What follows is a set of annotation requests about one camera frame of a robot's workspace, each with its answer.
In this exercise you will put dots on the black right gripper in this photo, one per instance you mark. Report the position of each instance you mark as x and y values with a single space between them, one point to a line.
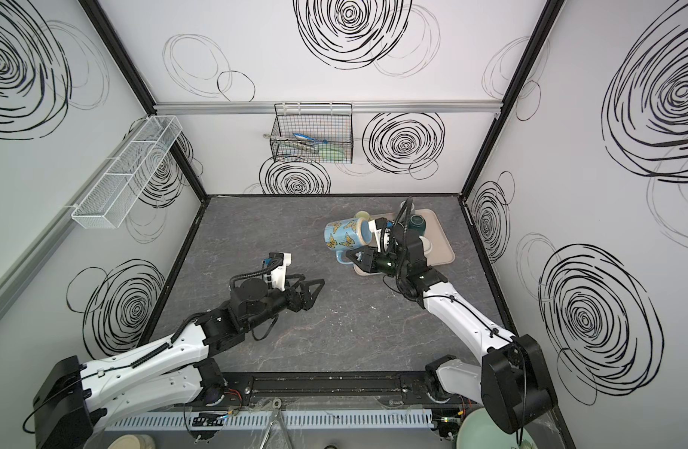
373 259

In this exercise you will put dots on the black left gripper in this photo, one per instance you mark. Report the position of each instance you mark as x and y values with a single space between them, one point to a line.
304 301

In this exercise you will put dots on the blue butterfly mug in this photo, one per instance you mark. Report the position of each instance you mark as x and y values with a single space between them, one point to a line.
344 235

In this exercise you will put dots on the white mug red inside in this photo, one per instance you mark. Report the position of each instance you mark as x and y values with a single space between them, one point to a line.
426 245

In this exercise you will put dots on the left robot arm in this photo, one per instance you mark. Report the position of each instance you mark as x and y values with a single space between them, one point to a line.
79 399

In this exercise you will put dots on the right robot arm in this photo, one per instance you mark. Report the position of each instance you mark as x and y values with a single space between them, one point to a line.
495 347

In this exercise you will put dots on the light green mug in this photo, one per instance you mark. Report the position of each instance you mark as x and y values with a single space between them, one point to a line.
362 215

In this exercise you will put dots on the dark green mug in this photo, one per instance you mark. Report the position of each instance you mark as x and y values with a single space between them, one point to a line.
417 224

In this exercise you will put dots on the beige plastic tray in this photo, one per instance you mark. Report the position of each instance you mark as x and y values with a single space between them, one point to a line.
441 252

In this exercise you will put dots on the utensils in basket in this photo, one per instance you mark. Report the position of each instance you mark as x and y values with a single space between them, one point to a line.
305 147

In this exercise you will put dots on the light green plate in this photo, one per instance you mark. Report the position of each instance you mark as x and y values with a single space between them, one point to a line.
478 431

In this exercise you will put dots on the cream round object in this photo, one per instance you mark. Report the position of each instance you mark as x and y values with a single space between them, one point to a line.
133 441

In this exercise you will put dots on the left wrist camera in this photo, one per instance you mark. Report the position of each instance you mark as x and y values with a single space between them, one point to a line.
276 265

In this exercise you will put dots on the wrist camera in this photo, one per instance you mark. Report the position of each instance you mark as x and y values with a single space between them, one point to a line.
276 265
381 229

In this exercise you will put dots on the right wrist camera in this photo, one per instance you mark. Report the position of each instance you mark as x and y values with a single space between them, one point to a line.
381 229

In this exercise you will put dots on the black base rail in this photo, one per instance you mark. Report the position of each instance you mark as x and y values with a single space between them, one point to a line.
436 383

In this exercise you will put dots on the white cable duct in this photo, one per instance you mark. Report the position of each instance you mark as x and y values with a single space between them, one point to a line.
293 420

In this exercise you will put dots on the black wire basket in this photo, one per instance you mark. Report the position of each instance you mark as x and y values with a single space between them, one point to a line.
330 121

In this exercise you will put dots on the white mesh wall shelf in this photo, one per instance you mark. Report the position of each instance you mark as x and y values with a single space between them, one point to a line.
142 171

